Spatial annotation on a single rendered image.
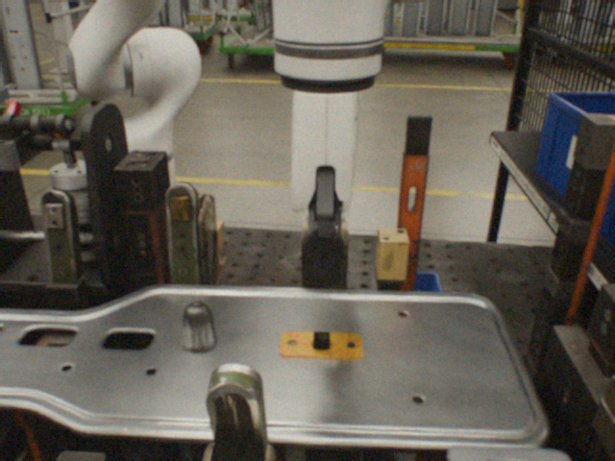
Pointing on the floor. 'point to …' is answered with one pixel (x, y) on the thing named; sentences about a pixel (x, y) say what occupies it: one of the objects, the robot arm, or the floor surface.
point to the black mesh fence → (550, 76)
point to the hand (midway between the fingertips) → (324, 244)
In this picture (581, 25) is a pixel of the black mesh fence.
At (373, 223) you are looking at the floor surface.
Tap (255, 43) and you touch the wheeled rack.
